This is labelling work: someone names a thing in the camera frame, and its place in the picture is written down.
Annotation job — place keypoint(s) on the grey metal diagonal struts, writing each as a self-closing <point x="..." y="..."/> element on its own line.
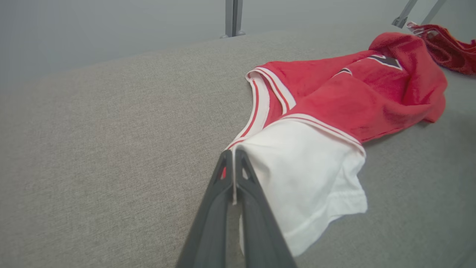
<point x="405" y="13"/>

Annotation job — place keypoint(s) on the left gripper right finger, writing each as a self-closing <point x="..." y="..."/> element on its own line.
<point x="260" y="230"/>

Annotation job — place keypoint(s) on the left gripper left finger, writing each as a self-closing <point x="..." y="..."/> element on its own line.
<point x="210" y="230"/>

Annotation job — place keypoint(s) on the slim grey partition post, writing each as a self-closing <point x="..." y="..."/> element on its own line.
<point x="433" y="6"/>

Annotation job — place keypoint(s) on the red jersey with white sleeves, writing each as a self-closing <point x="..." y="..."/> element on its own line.
<point x="334" y="96"/>

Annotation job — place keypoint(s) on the red shorts with number 23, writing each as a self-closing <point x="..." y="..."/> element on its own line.
<point x="450" y="52"/>

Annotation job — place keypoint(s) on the grey partition post rounded feet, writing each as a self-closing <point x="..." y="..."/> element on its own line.
<point x="232" y="16"/>

